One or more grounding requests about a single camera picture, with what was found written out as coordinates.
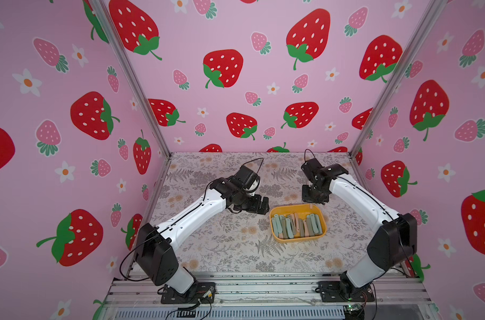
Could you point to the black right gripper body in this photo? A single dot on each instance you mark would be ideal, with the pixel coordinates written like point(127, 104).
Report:
point(312, 196)

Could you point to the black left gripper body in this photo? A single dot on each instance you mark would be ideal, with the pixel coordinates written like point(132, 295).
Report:
point(251, 204)

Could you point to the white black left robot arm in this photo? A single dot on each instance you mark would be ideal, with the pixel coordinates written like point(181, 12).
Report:
point(157, 245)

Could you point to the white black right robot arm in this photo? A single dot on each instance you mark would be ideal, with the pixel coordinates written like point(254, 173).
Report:
point(395, 234)

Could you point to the yellow plastic storage box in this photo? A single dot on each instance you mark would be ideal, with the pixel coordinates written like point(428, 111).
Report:
point(293, 223)

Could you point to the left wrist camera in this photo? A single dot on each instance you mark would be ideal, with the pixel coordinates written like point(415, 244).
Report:
point(247, 179)

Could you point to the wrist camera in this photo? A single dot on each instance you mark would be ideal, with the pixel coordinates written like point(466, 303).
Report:
point(310, 168)
point(247, 179)

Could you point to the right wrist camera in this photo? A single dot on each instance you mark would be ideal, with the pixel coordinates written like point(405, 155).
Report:
point(310, 168)

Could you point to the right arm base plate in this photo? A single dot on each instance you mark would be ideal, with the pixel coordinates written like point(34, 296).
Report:
point(341, 292)

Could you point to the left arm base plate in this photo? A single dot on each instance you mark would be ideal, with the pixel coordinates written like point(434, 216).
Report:
point(199, 292)

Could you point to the aluminium frame rail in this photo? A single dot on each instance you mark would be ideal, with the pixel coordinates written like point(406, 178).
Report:
point(273, 296)

